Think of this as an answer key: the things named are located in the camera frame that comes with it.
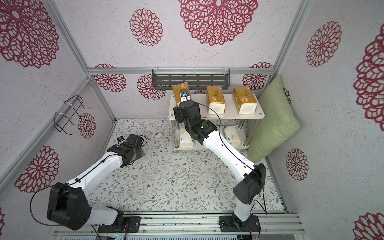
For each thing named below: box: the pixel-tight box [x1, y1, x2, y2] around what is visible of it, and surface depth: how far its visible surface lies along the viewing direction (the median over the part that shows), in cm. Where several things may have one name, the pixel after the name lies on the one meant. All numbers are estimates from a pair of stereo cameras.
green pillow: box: [247, 74, 300, 164], surface depth 81 cm
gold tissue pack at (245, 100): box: [232, 86, 258, 115], surface depth 75 cm
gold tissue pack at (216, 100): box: [206, 86, 226, 115], surface depth 75 cm
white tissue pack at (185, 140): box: [179, 128, 194, 148], surface depth 96 cm
